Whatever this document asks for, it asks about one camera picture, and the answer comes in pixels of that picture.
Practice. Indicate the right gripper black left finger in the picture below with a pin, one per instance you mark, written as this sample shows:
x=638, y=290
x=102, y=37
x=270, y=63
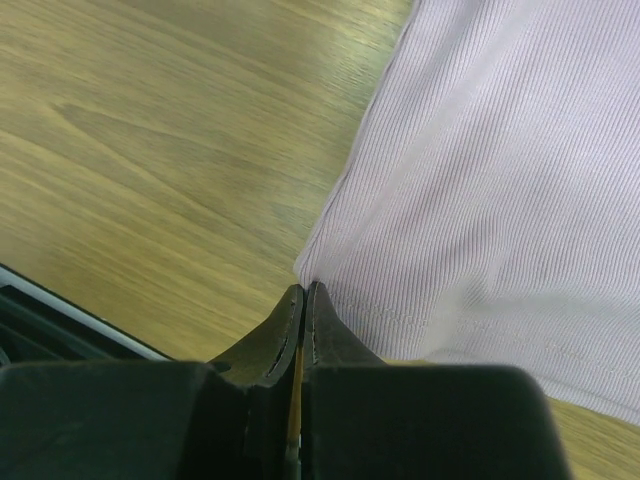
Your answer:
x=263, y=355

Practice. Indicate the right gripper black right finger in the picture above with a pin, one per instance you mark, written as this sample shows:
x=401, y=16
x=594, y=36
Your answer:
x=327, y=341

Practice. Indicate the pink ribbed tank top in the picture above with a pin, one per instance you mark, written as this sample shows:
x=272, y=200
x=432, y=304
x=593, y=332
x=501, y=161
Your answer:
x=489, y=208

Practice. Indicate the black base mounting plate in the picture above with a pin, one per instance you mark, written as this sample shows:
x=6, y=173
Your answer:
x=39, y=325

